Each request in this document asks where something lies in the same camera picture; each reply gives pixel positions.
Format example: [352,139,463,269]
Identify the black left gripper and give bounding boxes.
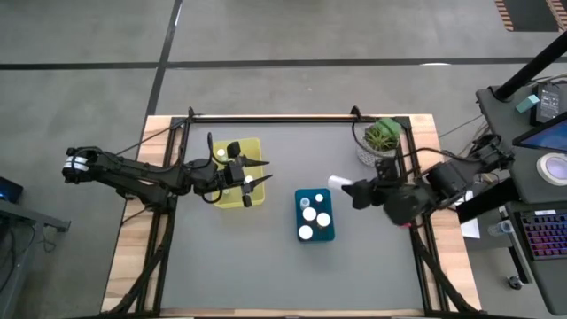
[224,155,274,208]

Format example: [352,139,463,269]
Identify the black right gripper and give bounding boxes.
[340,176,402,209]

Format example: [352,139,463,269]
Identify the blue plastic bin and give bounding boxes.
[294,188,337,244]

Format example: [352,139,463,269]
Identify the yellow translucent plastic bin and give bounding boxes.
[209,137,266,209]

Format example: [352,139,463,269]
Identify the potted succulent patterned white pot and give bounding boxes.
[356,117,403,167]

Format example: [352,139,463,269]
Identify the grey table mat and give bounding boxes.
[161,121,426,311]

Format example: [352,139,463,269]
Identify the white paper sheet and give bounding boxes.
[454,189,482,240]

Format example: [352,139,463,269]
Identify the clear plastic water bottle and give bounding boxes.
[486,220,515,237]

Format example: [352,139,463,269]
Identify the dark grey equipment desk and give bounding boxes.
[476,83,567,205]

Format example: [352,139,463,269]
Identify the teal foam block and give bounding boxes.
[516,94,540,114]

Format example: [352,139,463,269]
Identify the backlit rainbow keyboard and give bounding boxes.
[520,211,567,261]

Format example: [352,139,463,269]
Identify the black power adapter box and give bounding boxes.
[530,83,562,127]

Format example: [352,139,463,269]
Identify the black slanted pole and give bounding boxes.
[493,30,567,102]

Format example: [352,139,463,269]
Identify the dark grey keyboard desk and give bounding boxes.
[504,201,567,316]

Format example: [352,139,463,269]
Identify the grey metal stand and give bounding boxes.
[0,198,72,319]

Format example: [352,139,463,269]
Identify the black mat striped edges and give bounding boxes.
[494,0,567,33]

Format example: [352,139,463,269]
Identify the small blue-lit screen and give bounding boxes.
[0,175,24,205]

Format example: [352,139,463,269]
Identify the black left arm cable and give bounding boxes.
[201,131,225,205]

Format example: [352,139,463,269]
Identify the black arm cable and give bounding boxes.
[352,118,479,178]
[201,131,225,205]

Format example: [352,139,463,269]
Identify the black metal table frame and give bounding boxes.
[100,105,484,319]

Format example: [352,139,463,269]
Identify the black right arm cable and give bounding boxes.
[352,118,479,178]

